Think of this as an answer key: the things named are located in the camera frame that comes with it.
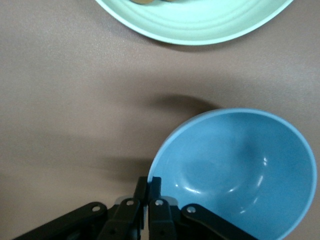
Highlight blue bowl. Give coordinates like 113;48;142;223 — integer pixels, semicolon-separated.
146;107;318;240

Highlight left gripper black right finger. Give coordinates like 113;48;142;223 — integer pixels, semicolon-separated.
147;176;255;240

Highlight brown bread slice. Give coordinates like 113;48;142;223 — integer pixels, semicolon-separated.
129;0;177;6

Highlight brown table cover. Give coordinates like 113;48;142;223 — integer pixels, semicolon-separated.
0;0;320;240

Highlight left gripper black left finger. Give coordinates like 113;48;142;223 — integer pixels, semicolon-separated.
13;176;149;240

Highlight pale green plate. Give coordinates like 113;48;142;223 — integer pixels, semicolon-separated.
94;0;295;46

